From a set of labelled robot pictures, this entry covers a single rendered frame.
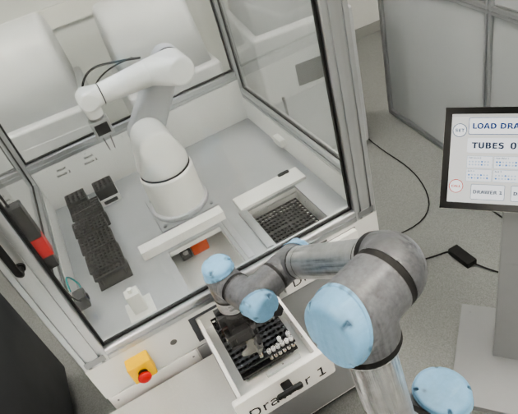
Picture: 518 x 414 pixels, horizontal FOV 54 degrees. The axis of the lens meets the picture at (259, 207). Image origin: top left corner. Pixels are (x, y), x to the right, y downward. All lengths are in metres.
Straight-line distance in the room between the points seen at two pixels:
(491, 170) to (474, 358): 1.02
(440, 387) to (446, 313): 1.49
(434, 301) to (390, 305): 1.88
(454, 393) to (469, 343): 1.35
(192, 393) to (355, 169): 0.83
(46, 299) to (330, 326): 0.84
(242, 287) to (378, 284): 0.43
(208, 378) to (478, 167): 1.04
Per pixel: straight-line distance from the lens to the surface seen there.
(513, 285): 2.09
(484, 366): 2.43
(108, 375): 1.66
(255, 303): 1.10
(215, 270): 1.17
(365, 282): 0.78
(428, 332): 2.56
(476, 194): 1.68
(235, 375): 1.55
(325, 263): 1.01
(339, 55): 1.39
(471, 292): 2.71
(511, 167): 1.68
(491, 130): 1.69
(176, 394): 1.68
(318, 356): 1.41
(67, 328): 1.49
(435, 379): 1.16
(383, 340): 0.80
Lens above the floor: 2.09
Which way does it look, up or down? 38 degrees down
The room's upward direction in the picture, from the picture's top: 18 degrees counter-clockwise
